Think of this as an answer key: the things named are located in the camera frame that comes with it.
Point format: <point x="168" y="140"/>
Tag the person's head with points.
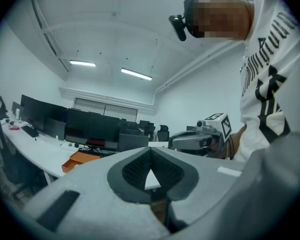
<point x="220" y="16"/>

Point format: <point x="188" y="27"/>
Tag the small black keyboard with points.
<point x="30" y="131"/>

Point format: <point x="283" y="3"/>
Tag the white printed T-shirt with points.
<point x="272" y="59"/>

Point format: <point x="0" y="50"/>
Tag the person's right forearm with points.
<point x="237" y="139"/>

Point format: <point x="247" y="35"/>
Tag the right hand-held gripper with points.
<point x="226" y="126"/>

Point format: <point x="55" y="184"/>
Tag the pink box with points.
<point x="14" y="127"/>

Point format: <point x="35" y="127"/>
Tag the black head-mounted camera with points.
<point x="178" y="26"/>

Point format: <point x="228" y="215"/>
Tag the ceiling light bar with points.
<point x="136" y="74"/>
<point x="82" y="63"/>

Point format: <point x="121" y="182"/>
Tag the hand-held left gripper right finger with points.
<point x="202" y="179"/>

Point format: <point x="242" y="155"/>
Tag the large black keyboard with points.
<point x="95" y="153"/>

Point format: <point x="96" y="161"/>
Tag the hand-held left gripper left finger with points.
<point x="95" y="184"/>

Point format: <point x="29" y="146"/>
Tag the black office chair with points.
<point x="5" y="144"/>
<point x="163" y="134"/>

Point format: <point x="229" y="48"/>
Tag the orange cardboard box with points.
<point x="72" y="165"/>

